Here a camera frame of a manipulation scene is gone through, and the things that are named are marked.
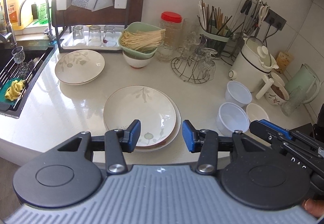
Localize white-handled scissors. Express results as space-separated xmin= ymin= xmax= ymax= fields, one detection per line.
xmin=257 ymin=4 xmax=270 ymax=28

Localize dark wall socket strip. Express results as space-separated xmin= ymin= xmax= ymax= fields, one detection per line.
xmin=262 ymin=8 xmax=287 ymax=31

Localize green dish soap bottle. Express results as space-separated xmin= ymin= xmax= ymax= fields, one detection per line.
xmin=37 ymin=3 xmax=50 ymax=24

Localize white leaf-print plate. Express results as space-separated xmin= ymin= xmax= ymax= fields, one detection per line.
xmin=103 ymin=85 xmax=177 ymax=149
xmin=55 ymin=50 xmax=105 ymax=82
xmin=57 ymin=70 xmax=105 ymax=86
xmin=134 ymin=87 xmax=182 ymax=152

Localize cut crystal glass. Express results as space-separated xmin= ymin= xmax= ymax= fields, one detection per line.
xmin=18 ymin=60 xmax=36 ymax=79
xmin=11 ymin=46 xmax=26 ymax=64

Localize green strainer basket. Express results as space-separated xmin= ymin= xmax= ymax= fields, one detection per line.
xmin=118 ymin=22 xmax=166 ymax=61

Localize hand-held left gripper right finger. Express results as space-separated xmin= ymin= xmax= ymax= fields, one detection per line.
xmin=182 ymin=120 xmax=266 ymax=173

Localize person's right hand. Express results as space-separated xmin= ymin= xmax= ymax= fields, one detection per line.
xmin=302 ymin=199 xmax=324 ymax=219

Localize mint green electric kettle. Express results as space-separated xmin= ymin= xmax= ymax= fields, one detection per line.
xmin=285 ymin=63 xmax=322 ymax=104

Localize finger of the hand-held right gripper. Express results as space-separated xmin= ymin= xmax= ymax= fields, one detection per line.
xmin=261 ymin=119 xmax=300 ymax=140
xmin=249 ymin=121 xmax=281 ymax=144

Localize green sponge pad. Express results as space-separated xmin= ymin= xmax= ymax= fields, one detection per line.
xmin=0 ymin=80 xmax=28 ymax=108

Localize black-handled hanging utensils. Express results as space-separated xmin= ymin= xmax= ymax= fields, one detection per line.
xmin=239 ymin=0 xmax=257 ymax=37

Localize white drip tray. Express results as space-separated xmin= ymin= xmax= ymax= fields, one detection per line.
xmin=62 ymin=30 xmax=123 ymax=50

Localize white soy milk maker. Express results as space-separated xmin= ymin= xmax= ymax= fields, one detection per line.
xmin=228 ymin=37 xmax=279 ymax=100

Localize roll-up sink drain rack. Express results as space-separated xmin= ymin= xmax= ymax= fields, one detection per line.
xmin=0 ymin=48 xmax=51 ymax=110

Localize clear glass cups cluster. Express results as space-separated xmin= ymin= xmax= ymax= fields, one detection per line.
xmin=177 ymin=20 xmax=203 ymax=55

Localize bunch of chopsticks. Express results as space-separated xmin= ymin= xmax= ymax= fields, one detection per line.
xmin=198 ymin=0 xmax=233 ymax=37

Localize white plastic bowl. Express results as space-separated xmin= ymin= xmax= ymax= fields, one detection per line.
xmin=225 ymin=81 xmax=253 ymax=108
xmin=216 ymin=103 xmax=250 ymax=137

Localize black dish rack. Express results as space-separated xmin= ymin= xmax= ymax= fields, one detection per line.
xmin=51 ymin=0 xmax=134 ymax=54

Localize dry noodle bundle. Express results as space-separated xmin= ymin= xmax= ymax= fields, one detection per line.
xmin=121 ymin=28 xmax=166 ymax=50

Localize black power cables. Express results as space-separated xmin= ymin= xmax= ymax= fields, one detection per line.
xmin=263 ymin=23 xmax=279 ymax=46

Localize wire glass holder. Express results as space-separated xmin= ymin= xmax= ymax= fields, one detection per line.
xmin=171 ymin=47 xmax=215 ymax=84

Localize green chopstick holder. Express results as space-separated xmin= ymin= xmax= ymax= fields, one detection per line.
xmin=199 ymin=23 xmax=234 ymax=65

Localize chrome gooseneck faucet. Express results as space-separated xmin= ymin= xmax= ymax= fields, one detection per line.
xmin=18 ymin=0 xmax=55 ymax=44

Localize clear drinking glass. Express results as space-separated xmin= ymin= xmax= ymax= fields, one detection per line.
xmin=72 ymin=25 xmax=86 ymax=46
xmin=88 ymin=25 xmax=102 ymax=47
xmin=102 ymin=25 xmax=117 ymax=46

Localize clear stemmed glass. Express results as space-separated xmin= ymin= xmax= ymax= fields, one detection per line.
xmin=197 ymin=48 xmax=218 ymax=80

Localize tall textured glass tumbler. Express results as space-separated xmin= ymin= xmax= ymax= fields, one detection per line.
xmin=281 ymin=87 xmax=304 ymax=116

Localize black kitchen sink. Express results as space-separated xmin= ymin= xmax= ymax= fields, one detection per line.
xmin=0 ymin=39 xmax=55 ymax=119

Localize orange label bottle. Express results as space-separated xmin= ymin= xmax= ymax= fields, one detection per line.
xmin=7 ymin=0 xmax=20 ymax=27

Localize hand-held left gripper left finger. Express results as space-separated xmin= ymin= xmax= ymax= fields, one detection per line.
xmin=58 ymin=119 xmax=141 ymax=174

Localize red-lid clear jar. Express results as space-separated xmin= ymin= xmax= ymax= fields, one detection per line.
xmin=157 ymin=12 xmax=183 ymax=63

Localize small white ceramic bowl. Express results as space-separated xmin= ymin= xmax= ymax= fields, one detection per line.
xmin=270 ymin=72 xmax=286 ymax=85

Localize dark pull-out faucet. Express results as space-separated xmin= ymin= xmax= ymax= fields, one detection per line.
xmin=0 ymin=0 xmax=18 ymax=47

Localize white bowl with red foot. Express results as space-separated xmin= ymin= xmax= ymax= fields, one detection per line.
xmin=123 ymin=51 xmax=156 ymax=70

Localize floral bowl with brown food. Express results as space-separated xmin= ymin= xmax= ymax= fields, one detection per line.
xmin=264 ymin=78 xmax=290 ymax=105

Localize yellow dish cloth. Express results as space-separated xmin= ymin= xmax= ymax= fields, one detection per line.
xmin=4 ymin=80 xmax=27 ymax=101

